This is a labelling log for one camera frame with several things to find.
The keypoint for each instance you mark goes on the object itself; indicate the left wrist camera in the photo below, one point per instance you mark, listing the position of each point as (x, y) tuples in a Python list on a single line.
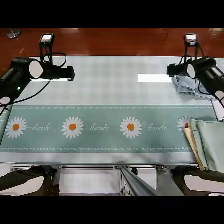
[(46, 38)]

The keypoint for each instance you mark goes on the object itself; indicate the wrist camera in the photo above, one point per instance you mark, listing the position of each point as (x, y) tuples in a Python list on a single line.
[(191, 38), (46, 38)]

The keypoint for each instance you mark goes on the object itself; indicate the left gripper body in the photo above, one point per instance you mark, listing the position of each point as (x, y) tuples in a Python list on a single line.
[(60, 72)]

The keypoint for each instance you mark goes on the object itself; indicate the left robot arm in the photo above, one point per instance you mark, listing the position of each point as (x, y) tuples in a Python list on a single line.
[(15, 78)]

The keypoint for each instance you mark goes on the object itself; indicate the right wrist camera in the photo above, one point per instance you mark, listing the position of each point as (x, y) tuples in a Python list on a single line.
[(191, 38)]

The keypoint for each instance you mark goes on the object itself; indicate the pale blue garment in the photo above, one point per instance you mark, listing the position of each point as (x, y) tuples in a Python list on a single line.
[(188, 86)]

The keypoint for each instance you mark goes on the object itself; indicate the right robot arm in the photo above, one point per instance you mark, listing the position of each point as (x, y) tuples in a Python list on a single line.
[(210, 75)]

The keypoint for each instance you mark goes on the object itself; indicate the tan garment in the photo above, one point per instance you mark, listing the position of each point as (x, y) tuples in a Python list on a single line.
[(193, 143)]

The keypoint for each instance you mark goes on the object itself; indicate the pale green garment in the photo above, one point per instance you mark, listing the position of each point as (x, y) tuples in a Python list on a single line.
[(213, 143)]

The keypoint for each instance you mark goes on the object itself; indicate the silver frame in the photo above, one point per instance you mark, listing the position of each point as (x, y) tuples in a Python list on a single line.
[(136, 186)]

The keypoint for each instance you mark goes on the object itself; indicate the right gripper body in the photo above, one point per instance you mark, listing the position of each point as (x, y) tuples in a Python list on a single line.
[(176, 70)]

